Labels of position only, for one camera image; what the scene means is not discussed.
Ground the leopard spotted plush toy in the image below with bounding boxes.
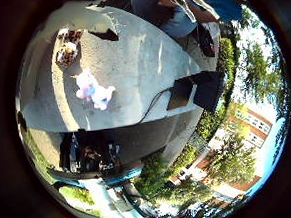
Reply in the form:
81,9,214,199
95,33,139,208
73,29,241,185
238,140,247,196
52,25,87,68

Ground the black box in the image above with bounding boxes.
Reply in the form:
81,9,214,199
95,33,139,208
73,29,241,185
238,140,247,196
164,68,229,116

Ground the white plush toy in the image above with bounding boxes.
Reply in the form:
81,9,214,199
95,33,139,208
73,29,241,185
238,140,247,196
73,68,118,114

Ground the person in grey shirt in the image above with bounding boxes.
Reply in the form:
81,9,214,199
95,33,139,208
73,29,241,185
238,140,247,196
130,0,223,43

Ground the brick building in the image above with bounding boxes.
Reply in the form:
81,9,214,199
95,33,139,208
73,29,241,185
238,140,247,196
231,104,276,151

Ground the blue canopy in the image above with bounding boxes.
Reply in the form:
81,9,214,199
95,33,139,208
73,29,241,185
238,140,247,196
191,0,247,25

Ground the black cable on table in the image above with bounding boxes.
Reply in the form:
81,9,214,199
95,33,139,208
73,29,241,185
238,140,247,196
135,86,177,126

